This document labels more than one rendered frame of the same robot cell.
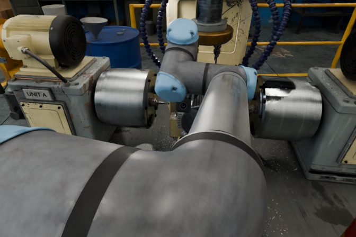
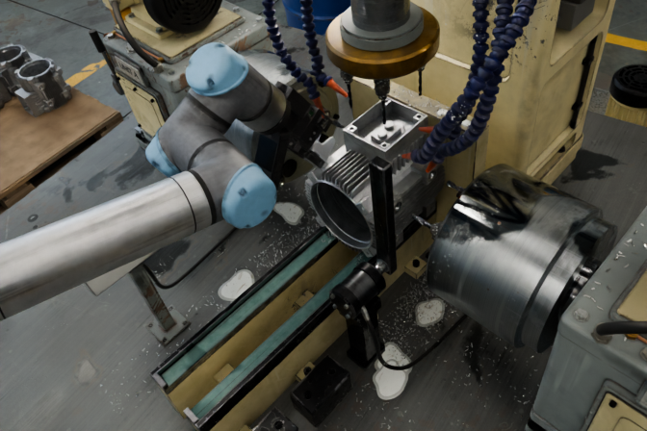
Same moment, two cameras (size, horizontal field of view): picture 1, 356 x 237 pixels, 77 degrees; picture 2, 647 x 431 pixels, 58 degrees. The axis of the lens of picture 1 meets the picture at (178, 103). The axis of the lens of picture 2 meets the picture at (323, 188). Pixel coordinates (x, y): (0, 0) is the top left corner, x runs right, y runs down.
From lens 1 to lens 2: 0.66 m
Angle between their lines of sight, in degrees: 36
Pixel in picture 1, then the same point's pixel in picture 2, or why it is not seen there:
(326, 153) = (553, 402)
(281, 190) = (447, 417)
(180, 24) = (205, 58)
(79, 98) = (173, 96)
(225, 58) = not seen: hidden behind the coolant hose
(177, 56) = (183, 113)
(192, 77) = (179, 157)
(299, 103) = (504, 269)
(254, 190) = not seen: outside the picture
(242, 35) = (526, 47)
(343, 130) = (579, 376)
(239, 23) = not seen: hidden behind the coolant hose
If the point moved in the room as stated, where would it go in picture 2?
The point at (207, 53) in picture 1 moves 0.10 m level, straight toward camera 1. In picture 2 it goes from (452, 64) to (418, 90)
